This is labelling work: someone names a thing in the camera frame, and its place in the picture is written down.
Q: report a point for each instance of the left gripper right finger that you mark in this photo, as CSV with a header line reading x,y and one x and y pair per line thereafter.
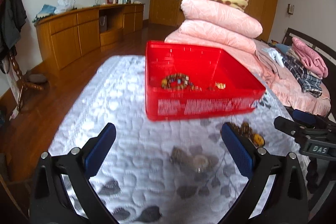
x,y
287,200

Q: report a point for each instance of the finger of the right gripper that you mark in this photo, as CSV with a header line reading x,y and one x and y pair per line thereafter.
x,y
291,128
303,118

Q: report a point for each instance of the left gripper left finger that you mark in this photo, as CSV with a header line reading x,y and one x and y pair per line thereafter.
x,y
50,202

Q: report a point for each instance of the gold round pendant charm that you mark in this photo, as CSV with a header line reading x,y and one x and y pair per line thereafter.
x,y
220,85

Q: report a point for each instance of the blue plaid shirt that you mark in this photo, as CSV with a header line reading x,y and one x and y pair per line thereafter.
x,y
308,83

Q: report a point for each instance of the pink bed sheet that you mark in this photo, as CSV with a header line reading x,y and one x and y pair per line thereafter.
x,y
284,85

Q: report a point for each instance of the pink folded garment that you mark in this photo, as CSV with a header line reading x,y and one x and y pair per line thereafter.
x,y
310,58

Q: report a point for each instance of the dark headboard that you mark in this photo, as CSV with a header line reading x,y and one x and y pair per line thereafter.
x,y
327,54

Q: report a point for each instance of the white grey quilted bedspread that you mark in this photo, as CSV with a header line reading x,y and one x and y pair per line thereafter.
x,y
137,182

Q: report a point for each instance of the wooden coat stand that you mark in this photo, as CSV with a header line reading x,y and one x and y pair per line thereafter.
x,y
24,85

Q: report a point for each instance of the upper pink folded quilt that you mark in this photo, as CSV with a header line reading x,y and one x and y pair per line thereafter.
x,y
223,16

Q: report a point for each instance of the pink folded quilt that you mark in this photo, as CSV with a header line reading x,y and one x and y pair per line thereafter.
x,y
213,33
223,16

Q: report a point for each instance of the red plastic box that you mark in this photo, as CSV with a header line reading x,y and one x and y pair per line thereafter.
x,y
180,83

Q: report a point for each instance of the lower pink folded quilt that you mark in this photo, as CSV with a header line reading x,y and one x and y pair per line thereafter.
x,y
213,33

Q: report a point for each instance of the wooden sideboard cabinet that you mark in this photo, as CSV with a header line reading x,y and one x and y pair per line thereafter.
x,y
71,35

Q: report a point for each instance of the grey paper bag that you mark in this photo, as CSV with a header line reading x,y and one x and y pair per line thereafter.
x,y
103,23

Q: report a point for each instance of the coats on rack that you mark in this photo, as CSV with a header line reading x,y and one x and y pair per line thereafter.
x,y
13,18

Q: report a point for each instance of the blue folded cloth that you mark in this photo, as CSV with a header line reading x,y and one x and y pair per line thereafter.
x,y
46,11

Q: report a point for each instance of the white plastic bag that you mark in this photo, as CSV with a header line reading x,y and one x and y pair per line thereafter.
x,y
64,6

